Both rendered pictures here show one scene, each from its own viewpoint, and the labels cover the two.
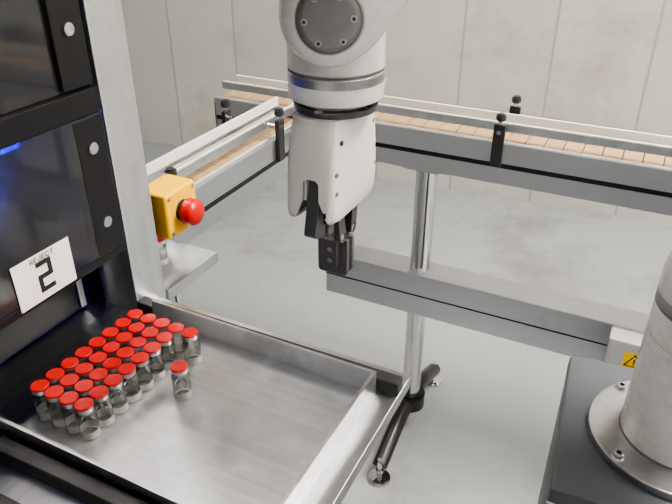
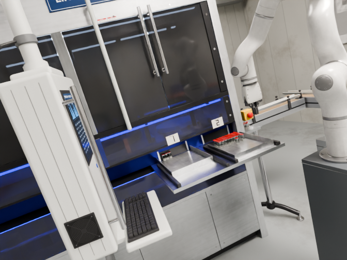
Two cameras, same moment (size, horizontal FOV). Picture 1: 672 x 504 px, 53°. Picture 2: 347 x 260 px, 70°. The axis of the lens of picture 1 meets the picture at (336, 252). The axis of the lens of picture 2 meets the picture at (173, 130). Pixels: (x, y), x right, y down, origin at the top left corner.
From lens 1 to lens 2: 96 cm
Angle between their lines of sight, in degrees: 47
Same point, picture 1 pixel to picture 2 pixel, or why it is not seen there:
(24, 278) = (214, 122)
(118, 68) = (232, 87)
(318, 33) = (233, 73)
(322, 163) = (245, 93)
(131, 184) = (235, 108)
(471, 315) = not seen: outside the picture
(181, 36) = (299, 86)
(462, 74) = not seen: outside the picture
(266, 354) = (256, 139)
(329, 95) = (244, 82)
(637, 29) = not seen: outside the picture
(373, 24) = (240, 70)
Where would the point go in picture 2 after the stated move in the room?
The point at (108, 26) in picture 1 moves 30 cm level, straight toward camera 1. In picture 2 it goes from (230, 80) to (218, 87)
